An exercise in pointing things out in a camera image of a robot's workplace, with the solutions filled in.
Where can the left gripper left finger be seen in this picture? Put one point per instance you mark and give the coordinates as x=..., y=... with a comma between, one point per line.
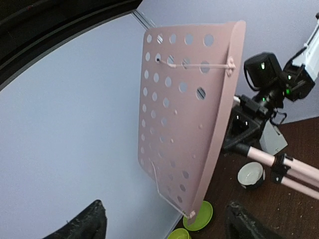
x=91, y=223

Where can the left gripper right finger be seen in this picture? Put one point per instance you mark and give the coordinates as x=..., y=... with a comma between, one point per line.
x=240, y=224

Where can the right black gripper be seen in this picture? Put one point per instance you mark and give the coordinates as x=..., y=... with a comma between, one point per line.
x=243, y=128

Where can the pink music stand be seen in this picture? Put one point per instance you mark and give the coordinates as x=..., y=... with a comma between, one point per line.
x=192, y=77

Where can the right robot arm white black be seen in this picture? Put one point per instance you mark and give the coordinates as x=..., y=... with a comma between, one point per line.
x=272, y=85

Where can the white metronome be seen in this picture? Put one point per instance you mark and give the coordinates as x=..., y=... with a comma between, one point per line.
x=272, y=140

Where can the green plate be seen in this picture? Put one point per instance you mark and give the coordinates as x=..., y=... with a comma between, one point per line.
x=203, y=218

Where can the white and navy bowl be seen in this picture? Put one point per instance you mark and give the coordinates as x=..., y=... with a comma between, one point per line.
x=251, y=176

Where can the lime green bowl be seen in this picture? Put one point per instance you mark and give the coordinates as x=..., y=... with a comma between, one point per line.
x=179, y=233

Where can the left aluminium frame post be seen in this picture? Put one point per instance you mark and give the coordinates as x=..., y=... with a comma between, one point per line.
x=144, y=21

